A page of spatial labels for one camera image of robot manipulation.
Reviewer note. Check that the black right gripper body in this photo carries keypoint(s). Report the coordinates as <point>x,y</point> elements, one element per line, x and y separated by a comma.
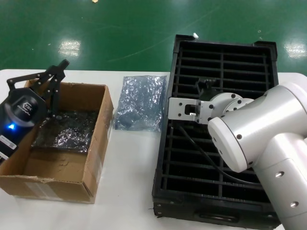
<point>209,91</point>

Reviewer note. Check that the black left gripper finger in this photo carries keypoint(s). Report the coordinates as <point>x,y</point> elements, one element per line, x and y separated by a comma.
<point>58,68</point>
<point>55,95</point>

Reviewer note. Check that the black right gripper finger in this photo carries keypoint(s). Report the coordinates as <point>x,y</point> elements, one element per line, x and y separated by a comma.
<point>206,81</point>

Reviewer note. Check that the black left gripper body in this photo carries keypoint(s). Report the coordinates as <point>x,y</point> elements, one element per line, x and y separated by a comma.
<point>24,107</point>

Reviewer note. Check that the clear shiny antistatic bag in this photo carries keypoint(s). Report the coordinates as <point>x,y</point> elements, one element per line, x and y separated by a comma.
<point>141,100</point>

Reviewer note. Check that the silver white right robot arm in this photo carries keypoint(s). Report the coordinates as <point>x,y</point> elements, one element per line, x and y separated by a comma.
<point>263,124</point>

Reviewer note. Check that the black slotted plastic container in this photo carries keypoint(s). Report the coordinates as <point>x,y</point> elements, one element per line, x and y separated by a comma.
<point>239,67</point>

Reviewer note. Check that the graphics card in shiny bag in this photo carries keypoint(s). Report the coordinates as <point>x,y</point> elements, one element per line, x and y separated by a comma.
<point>72,134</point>

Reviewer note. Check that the brown cardboard box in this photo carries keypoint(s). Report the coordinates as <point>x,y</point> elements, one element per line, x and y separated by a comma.
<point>60,189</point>

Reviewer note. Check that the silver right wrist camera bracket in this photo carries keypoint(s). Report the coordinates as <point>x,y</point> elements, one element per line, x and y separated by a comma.
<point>177,109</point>

